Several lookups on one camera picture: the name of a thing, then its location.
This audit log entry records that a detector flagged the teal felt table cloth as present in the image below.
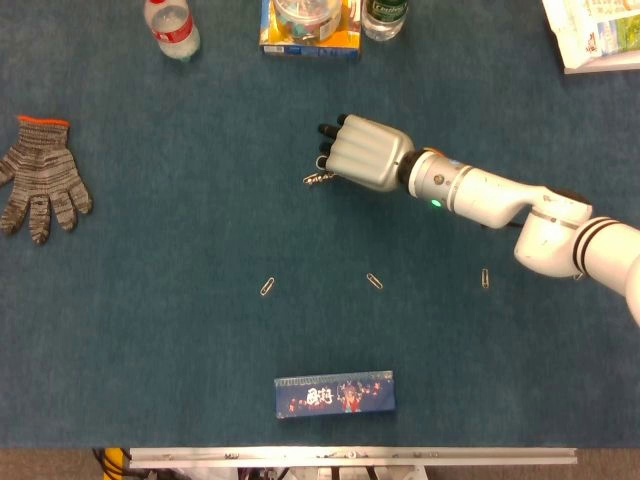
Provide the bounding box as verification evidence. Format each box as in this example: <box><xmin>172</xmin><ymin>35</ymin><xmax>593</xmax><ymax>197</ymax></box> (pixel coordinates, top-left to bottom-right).
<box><xmin>0</xmin><ymin>0</ymin><xmax>640</xmax><ymax>449</ymax></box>

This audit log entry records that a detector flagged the robot base hardware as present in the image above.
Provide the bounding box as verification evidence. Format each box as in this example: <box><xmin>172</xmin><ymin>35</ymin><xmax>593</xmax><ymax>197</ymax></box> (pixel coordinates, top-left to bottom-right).
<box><xmin>149</xmin><ymin>466</ymin><xmax>431</xmax><ymax>480</ymax></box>

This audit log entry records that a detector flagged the yellow black cable bundle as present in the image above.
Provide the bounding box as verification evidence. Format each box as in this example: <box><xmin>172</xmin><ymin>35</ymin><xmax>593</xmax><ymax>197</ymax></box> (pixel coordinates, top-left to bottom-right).
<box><xmin>92</xmin><ymin>447</ymin><xmax>132</xmax><ymax>480</ymax></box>

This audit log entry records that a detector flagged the red label soda bottle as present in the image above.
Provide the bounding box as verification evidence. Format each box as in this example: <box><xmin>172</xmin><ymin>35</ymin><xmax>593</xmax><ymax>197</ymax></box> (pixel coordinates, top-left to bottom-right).
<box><xmin>143</xmin><ymin>0</ymin><xmax>202</xmax><ymax>63</ymax></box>

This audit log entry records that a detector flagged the clear jar of colourful clips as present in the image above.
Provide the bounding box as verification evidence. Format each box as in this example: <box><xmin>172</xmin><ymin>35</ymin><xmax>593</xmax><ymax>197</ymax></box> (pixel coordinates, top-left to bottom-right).
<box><xmin>271</xmin><ymin>0</ymin><xmax>344</xmax><ymax>43</ymax></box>

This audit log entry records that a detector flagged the green label water bottle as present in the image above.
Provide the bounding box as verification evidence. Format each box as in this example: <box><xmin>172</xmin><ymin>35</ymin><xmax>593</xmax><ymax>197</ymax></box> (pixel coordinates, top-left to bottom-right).
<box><xmin>360</xmin><ymin>0</ymin><xmax>410</xmax><ymax>42</ymax></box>

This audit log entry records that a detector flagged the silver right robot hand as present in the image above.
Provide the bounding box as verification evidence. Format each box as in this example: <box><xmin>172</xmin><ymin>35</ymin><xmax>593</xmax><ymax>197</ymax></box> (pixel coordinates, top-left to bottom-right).
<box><xmin>315</xmin><ymin>113</ymin><xmax>416</xmax><ymax>193</ymax></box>

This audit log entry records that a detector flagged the dark blue pencil box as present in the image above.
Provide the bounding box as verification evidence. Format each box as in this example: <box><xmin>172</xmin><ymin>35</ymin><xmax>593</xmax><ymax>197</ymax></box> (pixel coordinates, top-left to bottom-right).
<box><xmin>273</xmin><ymin>370</ymin><xmax>397</xmax><ymax>420</ymax></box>

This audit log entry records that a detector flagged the grey knit work glove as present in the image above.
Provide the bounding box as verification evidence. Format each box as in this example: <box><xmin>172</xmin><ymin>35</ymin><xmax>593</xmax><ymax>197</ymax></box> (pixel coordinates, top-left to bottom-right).
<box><xmin>0</xmin><ymin>114</ymin><xmax>94</xmax><ymax>246</ymax></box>

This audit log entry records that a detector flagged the aluminium rail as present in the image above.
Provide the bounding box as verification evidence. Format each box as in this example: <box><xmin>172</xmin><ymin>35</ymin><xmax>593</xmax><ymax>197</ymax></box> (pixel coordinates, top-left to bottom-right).
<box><xmin>128</xmin><ymin>446</ymin><xmax>579</xmax><ymax>469</ymax></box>

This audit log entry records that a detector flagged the blue yellow cardboard box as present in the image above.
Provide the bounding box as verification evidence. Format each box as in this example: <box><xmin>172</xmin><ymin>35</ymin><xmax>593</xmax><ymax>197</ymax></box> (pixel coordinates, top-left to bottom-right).
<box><xmin>258</xmin><ymin>0</ymin><xmax>363</xmax><ymax>62</ymax></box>

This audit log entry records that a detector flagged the flat white box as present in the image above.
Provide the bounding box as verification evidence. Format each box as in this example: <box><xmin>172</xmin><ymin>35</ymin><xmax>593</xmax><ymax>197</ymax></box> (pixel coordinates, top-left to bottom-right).
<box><xmin>563</xmin><ymin>48</ymin><xmax>640</xmax><ymax>76</ymax></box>

